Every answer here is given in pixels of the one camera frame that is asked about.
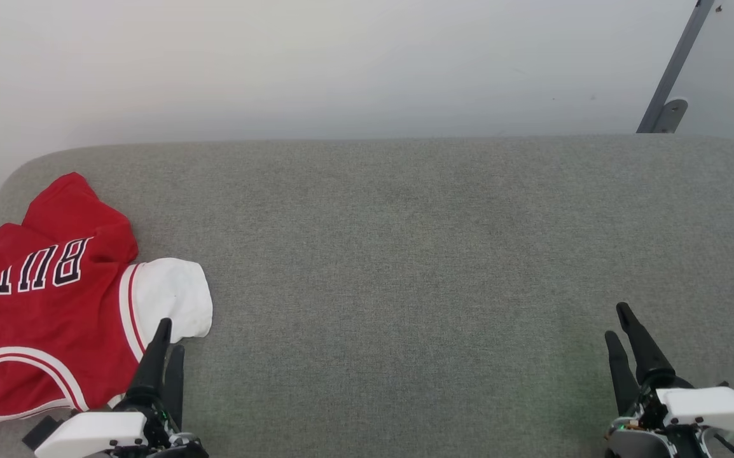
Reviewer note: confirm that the red basketball jersey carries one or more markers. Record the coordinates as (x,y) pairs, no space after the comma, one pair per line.
(42,331)

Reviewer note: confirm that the grey metal post bracket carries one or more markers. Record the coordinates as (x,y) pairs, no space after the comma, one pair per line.
(671,114)

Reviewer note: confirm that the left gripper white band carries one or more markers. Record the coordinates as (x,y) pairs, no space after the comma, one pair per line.
(93,432)

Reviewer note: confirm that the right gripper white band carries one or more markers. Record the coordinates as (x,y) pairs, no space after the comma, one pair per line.
(710,407)

